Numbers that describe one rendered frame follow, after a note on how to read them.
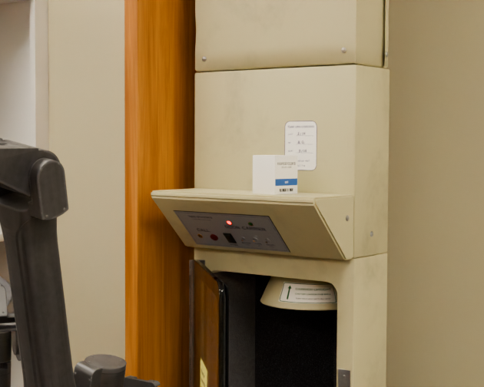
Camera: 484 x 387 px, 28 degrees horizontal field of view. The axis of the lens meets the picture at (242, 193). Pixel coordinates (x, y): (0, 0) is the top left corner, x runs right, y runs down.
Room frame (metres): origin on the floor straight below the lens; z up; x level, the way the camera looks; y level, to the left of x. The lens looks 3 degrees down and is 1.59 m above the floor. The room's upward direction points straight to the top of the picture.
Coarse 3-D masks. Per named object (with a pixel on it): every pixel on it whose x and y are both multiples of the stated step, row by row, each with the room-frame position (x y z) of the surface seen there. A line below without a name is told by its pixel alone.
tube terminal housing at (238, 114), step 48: (240, 96) 1.61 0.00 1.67; (288, 96) 1.56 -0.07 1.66; (336, 96) 1.50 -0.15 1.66; (384, 96) 1.56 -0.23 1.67; (240, 144) 1.61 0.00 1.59; (336, 144) 1.50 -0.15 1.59; (384, 144) 1.56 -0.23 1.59; (336, 192) 1.50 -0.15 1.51; (384, 192) 1.56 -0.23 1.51; (384, 240) 1.56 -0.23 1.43; (336, 288) 1.50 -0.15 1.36; (384, 288) 1.57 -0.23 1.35; (384, 336) 1.57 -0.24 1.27; (336, 384) 1.50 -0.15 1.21; (384, 384) 1.57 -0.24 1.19
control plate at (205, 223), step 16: (192, 224) 1.59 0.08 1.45; (208, 224) 1.56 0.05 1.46; (224, 224) 1.54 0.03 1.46; (240, 224) 1.52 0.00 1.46; (256, 224) 1.50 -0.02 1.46; (272, 224) 1.48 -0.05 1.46; (208, 240) 1.60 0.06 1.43; (224, 240) 1.58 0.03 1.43; (240, 240) 1.56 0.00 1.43; (272, 240) 1.51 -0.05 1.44
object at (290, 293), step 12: (276, 276) 1.62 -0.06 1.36; (276, 288) 1.60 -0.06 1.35; (288, 288) 1.59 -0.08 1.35; (300, 288) 1.58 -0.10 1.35; (312, 288) 1.57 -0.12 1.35; (324, 288) 1.57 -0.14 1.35; (264, 300) 1.62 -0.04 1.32; (276, 300) 1.59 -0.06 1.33; (288, 300) 1.58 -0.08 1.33; (300, 300) 1.57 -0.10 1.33; (312, 300) 1.57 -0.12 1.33; (324, 300) 1.57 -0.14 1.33; (336, 300) 1.57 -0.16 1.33
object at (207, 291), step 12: (204, 276) 1.50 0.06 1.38; (216, 276) 1.42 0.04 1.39; (204, 288) 1.50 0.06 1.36; (216, 288) 1.38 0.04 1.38; (204, 300) 1.50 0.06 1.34; (216, 300) 1.38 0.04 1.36; (204, 312) 1.50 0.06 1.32; (216, 312) 1.38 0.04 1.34; (204, 324) 1.50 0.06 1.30; (216, 324) 1.38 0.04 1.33; (204, 336) 1.50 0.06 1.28; (216, 336) 1.38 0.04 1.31; (204, 348) 1.50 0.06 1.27; (216, 348) 1.38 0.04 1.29; (204, 360) 1.50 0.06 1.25; (216, 360) 1.38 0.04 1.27; (216, 372) 1.38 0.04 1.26; (216, 384) 1.38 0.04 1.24
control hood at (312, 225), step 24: (168, 192) 1.56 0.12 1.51; (192, 192) 1.53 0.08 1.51; (216, 192) 1.54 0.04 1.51; (240, 192) 1.54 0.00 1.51; (168, 216) 1.60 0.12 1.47; (288, 216) 1.44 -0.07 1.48; (312, 216) 1.42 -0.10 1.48; (336, 216) 1.44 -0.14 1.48; (192, 240) 1.63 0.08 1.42; (288, 240) 1.49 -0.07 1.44; (312, 240) 1.46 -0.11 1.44; (336, 240) 1.44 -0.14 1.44
